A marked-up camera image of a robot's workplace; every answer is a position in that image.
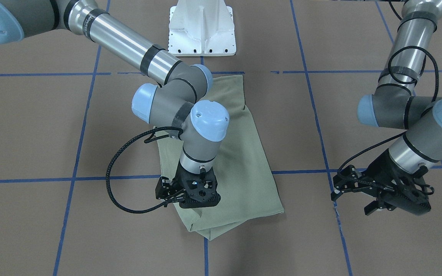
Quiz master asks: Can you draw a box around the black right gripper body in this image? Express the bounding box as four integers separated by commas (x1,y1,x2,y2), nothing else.
156,164,221,209

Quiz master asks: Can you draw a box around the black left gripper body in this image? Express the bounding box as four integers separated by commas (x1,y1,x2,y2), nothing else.
330,151,434,215

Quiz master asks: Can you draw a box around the sage green long-sleeve shirt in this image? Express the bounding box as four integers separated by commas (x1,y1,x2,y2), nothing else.
174,75,284,240

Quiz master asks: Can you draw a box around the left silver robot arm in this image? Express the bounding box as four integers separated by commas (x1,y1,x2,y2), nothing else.
330,0,442,215

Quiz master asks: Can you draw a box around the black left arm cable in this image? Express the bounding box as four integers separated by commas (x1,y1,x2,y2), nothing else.
336,0,440,173

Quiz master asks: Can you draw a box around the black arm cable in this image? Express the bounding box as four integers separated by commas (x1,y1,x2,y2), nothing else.
336,0,440,173
105,126,185,214

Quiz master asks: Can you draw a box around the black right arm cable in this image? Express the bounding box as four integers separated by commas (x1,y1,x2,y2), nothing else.
105,126,185,214

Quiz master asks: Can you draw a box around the white metal bracket plate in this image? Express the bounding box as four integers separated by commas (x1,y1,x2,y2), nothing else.
167,0,237,57

